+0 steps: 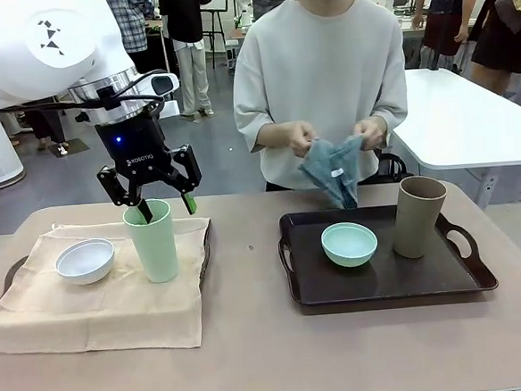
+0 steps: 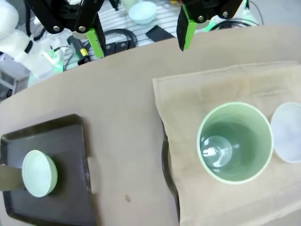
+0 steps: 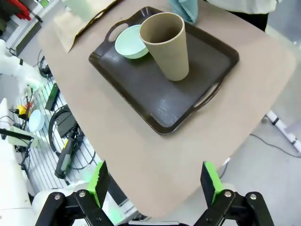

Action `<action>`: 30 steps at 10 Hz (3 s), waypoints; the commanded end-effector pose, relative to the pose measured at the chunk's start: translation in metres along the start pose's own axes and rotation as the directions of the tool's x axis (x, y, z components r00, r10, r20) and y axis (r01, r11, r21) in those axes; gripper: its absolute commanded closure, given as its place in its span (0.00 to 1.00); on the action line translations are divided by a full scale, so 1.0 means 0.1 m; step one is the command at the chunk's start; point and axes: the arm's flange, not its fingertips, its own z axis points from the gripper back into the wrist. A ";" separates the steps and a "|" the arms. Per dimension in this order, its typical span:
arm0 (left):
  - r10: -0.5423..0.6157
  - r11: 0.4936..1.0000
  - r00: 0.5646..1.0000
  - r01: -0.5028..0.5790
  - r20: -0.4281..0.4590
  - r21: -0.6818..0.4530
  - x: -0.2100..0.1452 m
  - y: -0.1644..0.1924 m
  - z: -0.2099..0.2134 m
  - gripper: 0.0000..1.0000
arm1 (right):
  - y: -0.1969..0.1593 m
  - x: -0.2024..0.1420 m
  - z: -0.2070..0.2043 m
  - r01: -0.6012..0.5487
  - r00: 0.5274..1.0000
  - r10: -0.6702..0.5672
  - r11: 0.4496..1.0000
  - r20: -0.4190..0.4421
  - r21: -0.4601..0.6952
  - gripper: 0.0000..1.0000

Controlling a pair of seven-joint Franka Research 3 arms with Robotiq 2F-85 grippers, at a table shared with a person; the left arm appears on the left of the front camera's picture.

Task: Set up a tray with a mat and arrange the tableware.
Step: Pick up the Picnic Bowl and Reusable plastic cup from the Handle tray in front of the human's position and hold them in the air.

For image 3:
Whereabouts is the pale blue bowl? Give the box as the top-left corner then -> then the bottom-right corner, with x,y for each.
28,109 -> 44,132

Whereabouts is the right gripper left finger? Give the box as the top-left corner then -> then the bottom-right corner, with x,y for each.
35,161 -> 113,226

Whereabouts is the grey floor cable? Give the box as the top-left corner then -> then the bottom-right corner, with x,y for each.
249,133 -> 301,158

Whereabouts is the pale green bowl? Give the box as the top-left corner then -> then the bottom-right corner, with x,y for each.
114,25 -> 150,60

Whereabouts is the black metal plate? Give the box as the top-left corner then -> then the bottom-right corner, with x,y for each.
45,83 -> 59,111

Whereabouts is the pale green cup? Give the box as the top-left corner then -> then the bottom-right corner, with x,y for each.
62,0 -> 99,10

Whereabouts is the teal cloth mat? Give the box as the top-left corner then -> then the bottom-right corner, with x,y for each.
168,0 -> 198,25

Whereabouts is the brown cup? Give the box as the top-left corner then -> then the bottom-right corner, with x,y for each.
139,11 -> 190,82

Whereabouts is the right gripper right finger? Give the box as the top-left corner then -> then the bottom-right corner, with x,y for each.
195,161 -> 275,226

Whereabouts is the pale green cylinder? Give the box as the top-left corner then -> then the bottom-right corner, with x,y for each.
0,126 -> 40,148

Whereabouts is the black cable coil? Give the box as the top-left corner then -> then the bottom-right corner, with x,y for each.
48,105 -> 83,170

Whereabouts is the dark brown tray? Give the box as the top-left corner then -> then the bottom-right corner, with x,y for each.
88,6 -> 240,136
74,0 -> 125,40

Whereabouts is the grey black handheld tool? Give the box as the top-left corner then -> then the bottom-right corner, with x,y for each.
55,138 -> 76,180

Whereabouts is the grey slatted base plate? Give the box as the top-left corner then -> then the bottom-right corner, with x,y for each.
7,77 -> 104,189

